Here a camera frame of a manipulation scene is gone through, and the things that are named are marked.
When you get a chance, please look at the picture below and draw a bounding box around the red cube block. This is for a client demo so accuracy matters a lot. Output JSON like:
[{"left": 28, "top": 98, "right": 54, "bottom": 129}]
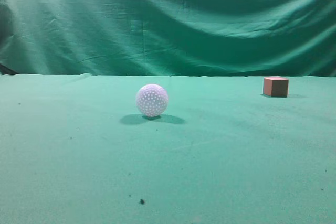
[{"left": 263, "top": 77, "right": 289, "bottom": 98}]

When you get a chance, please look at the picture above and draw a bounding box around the green backdrop cloth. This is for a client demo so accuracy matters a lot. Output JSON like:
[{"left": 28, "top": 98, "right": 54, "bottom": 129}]
[{"left": 1, "top": 0, "right": 335, "bottom": 77}]

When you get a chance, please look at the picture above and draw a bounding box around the white dimpled ball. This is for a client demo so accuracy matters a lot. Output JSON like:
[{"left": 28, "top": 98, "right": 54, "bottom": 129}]
[{"left": 136, "top": 84, "right": 169, "bottom": 118}]

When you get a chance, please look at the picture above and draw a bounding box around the green table cloth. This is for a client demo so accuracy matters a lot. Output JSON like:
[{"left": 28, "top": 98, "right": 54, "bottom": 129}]
[{"left": 1, "top": 74, "right": 335, "bottom": 223}]

